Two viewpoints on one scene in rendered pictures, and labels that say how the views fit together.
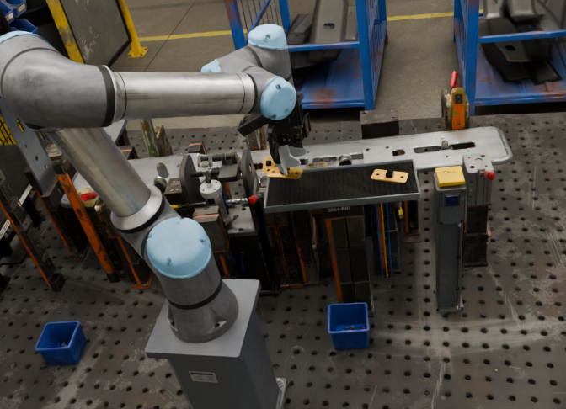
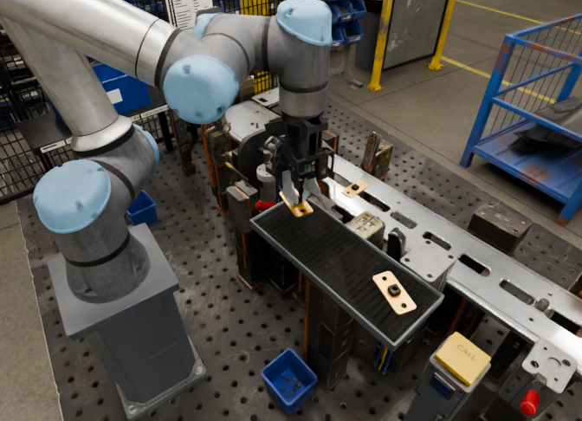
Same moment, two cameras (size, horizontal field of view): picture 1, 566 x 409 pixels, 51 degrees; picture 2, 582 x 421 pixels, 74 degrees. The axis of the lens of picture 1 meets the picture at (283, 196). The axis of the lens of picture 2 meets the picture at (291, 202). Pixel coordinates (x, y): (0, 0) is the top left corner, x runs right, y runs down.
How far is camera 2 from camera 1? 87 cm
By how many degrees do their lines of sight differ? 29
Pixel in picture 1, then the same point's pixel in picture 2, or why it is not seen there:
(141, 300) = (211, 221)
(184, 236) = (73, 188)
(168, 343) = (62, 270)
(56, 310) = (170, 187)
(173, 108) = (14, 13)
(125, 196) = (64, 112)
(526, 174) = not seen: outside the picture
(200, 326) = (70, 280)
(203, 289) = (71, 250)
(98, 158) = (29, 52)
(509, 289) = not seen: outside the picture
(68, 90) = not seen: outside the picture
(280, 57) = (299, 52)
